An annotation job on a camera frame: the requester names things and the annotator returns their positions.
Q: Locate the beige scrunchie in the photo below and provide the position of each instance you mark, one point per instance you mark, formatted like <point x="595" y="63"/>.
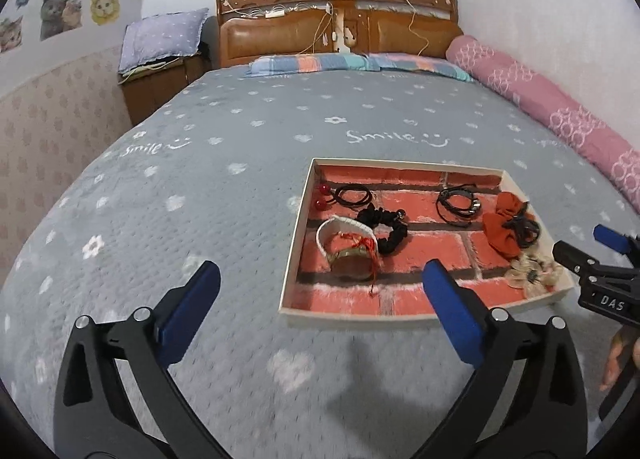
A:
<point x="530" y="274"/>

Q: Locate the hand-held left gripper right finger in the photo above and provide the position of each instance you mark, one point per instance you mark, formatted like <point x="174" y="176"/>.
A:
<point x="452" y="314"/>

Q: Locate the person's right hand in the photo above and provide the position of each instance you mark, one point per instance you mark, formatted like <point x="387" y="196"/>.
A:
<point x="617" y="359"/>

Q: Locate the brick pattern tray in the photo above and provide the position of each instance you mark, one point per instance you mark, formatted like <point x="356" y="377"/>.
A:
<point x="425" y="244"/>

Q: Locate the black scrunchie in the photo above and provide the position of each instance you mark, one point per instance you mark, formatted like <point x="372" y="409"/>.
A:
<point x="392" y="239"/>

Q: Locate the flower face cat sticker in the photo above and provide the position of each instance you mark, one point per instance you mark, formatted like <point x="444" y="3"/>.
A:
<point x="105" y="6"/>

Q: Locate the pink rolled quilt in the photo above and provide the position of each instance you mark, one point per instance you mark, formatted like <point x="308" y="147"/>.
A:
<point x="540" y="99"/>

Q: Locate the wooden nightstand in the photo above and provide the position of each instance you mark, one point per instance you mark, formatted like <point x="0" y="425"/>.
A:
<point x="150" y="94"/>

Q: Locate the white power strip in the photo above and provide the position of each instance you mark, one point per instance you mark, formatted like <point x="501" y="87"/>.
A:
<point x="275" y="14"/>

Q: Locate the grey flower print blanket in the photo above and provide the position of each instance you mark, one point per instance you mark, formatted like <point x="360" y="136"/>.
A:
<point x="200" y="189"/>

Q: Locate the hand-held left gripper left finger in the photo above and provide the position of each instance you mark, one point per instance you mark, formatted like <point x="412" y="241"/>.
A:
<point x="192" y="309"/>

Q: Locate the grey cats sticker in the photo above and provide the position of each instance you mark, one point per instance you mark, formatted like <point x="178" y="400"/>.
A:
<point x="57" y="16"/>

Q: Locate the purple dotted pillow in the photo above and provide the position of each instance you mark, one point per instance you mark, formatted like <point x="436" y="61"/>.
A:
<point x="160" y="39"/>

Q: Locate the plush toy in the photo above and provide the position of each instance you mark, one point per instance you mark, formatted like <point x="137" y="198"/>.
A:
<point x="346" y="36"/>

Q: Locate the tabby kitten sticker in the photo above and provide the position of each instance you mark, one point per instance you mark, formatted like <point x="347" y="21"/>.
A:
<point x="10" y="34"/>

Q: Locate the wooden bed headboard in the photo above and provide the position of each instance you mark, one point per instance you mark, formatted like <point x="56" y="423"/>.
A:
<point x="260" y="39"/>

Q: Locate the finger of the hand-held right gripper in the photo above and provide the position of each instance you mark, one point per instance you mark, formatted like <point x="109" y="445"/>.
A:
<point x="575" y="256"/>
<point x="607" y="235"/>

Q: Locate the orange scrunchie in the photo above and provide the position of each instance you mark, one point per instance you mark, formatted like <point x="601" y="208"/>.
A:
<point x="500" y="231"/>

